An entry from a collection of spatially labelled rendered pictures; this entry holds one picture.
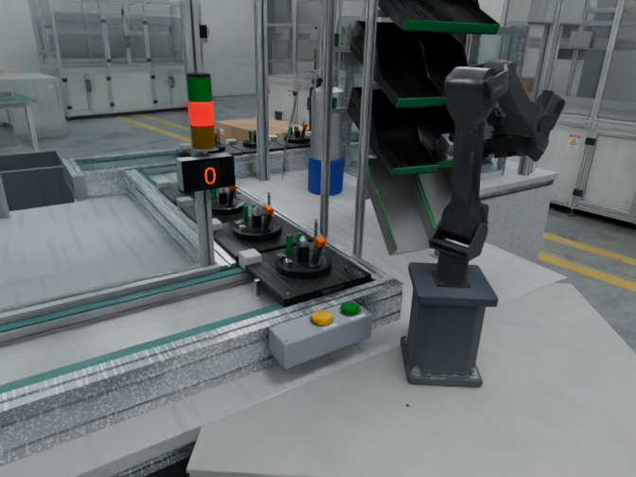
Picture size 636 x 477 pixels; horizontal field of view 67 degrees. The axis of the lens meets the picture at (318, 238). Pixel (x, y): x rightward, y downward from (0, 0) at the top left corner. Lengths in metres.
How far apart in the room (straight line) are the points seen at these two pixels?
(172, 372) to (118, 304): 0.27
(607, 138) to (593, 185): 0.42
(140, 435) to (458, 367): 0.60
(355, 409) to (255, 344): 0.23
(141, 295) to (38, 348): 0.22
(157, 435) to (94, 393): 0.13
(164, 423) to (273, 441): 0.20
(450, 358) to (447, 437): 0.16
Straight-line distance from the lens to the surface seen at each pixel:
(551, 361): 1.18
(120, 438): 0.94
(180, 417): 0.95
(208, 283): 1.19
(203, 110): 1.07
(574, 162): 5.01
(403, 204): 1.31
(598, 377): 1.18
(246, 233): 1.33
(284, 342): 0.93
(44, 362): 1.07
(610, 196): 4.96
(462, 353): 0.99
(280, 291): 1.07
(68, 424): 0.94
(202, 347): 0.93
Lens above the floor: 1.49
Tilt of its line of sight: 23 degrees down
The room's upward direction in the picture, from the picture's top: 1 degrees clockwise
